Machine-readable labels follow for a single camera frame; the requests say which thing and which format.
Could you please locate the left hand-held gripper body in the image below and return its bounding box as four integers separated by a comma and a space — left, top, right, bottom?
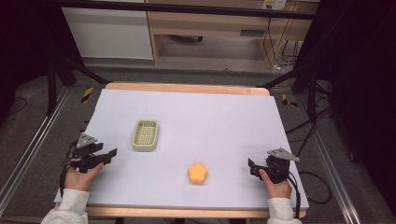
70, 133, 106, 174

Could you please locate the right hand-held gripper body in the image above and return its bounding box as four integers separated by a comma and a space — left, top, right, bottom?
264, 147, 301, 185

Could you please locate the person's right hand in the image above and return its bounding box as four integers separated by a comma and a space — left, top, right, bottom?
258, 168, 293, 200

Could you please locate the person's left hand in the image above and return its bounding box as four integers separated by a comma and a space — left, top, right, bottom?
64, 161, 105, 191

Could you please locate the pale green plastic basket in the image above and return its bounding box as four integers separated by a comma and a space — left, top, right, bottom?
131, 119, 161, 153

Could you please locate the yellow black tape strip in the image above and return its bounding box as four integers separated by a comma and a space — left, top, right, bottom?
281, 92, 299, 108
79, 86, 94, 105

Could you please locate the orange flower-shaped sponge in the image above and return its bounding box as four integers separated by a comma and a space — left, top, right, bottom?
187, 161, 209, 186

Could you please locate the white foam board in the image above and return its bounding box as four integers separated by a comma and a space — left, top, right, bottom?
53, 88, 310, 210

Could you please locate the black metal stand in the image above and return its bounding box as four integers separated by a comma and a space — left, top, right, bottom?
256, 62, 319, 123
46, 55, 111, 117

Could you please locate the wooden table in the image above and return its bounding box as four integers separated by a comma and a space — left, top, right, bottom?
53, 81, 308, 219

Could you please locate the white cabinet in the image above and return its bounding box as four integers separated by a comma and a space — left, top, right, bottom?
61, 6, 154, 61

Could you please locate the black curtain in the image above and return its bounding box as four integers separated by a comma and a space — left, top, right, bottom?
0, 0, 86, 117
297, 0, 396, 217

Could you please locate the light wooden desk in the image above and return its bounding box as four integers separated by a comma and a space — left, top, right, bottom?
145, 0, 322, 69

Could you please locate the white power strip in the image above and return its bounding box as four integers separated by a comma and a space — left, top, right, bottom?
262, 0, 288, 11

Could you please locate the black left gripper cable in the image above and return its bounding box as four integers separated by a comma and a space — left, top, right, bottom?
58, 140, 79, 199

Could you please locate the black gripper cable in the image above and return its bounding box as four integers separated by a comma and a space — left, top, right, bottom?
58, 140, 79, 199
287, 174, 303, 219

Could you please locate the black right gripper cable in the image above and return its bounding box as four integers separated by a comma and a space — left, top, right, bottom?
287, 174, 303, 219

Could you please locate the black floor cable loop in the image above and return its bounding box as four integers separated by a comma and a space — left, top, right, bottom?
298, 170, 332, 206

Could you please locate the metal floor rail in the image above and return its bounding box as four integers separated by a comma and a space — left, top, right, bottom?
0, 86, 72, 217
294, 92, 362, 224

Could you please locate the bundle of hanging cables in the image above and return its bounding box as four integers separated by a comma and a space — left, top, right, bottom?
262, 17, 301, 71

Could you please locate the black frame crossbar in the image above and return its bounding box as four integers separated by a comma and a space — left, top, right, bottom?
46, 0, 316, 21

